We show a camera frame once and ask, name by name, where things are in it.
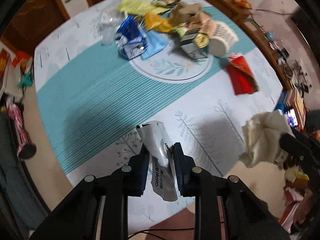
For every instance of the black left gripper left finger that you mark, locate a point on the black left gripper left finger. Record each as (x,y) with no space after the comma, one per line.
(97,208)

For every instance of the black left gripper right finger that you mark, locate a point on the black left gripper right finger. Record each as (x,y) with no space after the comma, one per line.
(225,208)

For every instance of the silver foil pouch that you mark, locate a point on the silver foil pouch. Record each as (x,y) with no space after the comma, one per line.
(156,140)

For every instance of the red snack bag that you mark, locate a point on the red snack bag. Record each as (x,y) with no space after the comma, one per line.
(241,75)

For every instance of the checked paper cup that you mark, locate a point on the checked paper cup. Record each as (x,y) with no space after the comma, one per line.
(221,37)

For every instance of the green brown milk carton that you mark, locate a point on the green brown milk carton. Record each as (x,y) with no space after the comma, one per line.
(195,44)

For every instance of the blue white snack bag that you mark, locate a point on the blue white snack bag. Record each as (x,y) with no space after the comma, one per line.
(131,40)

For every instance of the light blue face mask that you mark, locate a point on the light blue face mask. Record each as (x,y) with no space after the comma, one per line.
(157,43)

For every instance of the clear plastic bottle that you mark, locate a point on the clear plastic bottle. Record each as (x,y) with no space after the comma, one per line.
(110,20)

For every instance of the brown cardboard cup carrier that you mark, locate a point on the brown cardboard cup carrier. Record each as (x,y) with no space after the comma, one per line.
(183,12)

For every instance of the orange yellow wrapper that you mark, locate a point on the orange yellow wrapper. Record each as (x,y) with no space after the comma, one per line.
(157,23)

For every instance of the dark teal sofa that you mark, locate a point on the dark teal sofa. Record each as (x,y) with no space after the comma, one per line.
(19,202)

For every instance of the pink hoverboard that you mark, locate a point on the pink hoverboard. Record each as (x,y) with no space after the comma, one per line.
(26,149)

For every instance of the teal white patterned tablecloth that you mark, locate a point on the teal white patterned tablecloth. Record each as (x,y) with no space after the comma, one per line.
(91,99)

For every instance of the wooden side cabinet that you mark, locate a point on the wooden side cabinet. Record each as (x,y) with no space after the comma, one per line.
(244,19)

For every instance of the fruit bowl with oranges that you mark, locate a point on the fruit bowl with oranges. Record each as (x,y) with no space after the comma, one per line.
(244,4)

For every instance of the wooden door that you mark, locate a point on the wooden door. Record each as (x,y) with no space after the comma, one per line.
(26,23)

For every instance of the yellow paper leaflet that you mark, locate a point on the yellow paper leaflet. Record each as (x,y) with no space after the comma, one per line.
(138,7)

